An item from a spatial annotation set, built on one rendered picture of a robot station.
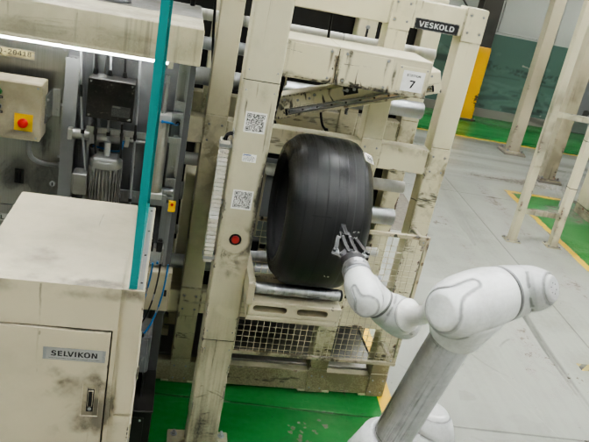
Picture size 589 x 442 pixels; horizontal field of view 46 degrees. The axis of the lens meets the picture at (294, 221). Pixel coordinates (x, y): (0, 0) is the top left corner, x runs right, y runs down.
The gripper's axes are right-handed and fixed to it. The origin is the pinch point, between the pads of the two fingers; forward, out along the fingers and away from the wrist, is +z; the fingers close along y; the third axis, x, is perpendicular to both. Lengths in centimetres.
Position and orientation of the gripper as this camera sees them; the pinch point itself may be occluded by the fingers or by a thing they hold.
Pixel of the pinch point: (344, 232)
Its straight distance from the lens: 234.5
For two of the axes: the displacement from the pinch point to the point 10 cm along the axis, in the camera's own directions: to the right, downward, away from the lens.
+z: -1.1, -5.1, 8.5
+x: -2.0, 8.5, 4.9
